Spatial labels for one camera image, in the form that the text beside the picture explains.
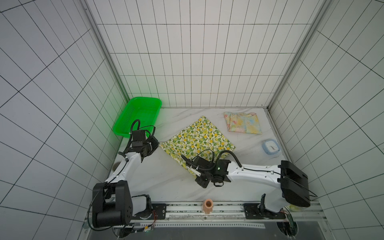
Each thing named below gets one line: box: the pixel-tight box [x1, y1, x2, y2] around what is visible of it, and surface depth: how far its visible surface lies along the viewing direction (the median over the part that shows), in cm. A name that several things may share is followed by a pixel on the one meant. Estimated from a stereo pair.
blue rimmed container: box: [262, 138, 281, 155], surface depth 97 cm
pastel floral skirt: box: [223, 111, 262, 135], surface depth 109 cm
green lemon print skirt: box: [159, 116, 236, 178], surface depth 101 cm
